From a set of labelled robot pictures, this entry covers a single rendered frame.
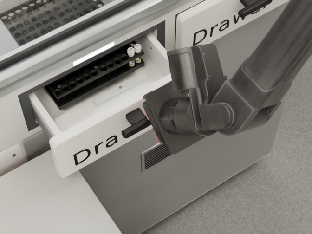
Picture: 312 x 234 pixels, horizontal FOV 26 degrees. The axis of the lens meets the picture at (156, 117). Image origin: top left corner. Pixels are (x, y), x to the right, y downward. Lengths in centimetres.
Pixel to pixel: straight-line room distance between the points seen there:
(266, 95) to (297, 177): 128
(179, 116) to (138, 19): 27
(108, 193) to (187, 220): 48
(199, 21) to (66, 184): 38
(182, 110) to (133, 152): 57
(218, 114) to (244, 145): 100
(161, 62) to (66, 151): 25
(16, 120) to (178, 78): 35
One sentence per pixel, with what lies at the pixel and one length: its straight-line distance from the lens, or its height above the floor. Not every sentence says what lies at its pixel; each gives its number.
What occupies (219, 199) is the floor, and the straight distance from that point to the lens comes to 206.
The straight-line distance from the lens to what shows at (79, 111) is 121.
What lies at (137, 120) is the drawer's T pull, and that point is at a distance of 110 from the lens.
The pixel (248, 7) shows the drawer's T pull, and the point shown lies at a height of 91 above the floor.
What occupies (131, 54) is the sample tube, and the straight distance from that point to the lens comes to 119.
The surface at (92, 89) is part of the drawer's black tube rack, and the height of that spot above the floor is 87.
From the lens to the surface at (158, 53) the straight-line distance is 122.
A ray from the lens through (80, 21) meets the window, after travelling 111.
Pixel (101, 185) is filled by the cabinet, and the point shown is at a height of 47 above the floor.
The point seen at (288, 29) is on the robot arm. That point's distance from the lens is 84.
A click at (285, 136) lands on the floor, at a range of 219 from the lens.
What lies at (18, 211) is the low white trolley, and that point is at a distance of 122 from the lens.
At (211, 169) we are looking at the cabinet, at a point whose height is 21.
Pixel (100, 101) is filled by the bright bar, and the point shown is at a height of 85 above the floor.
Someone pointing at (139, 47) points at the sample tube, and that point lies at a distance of 119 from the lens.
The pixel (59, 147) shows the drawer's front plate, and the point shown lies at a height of 92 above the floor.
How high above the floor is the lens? 184
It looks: 57 degrees down
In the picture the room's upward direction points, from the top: straight up
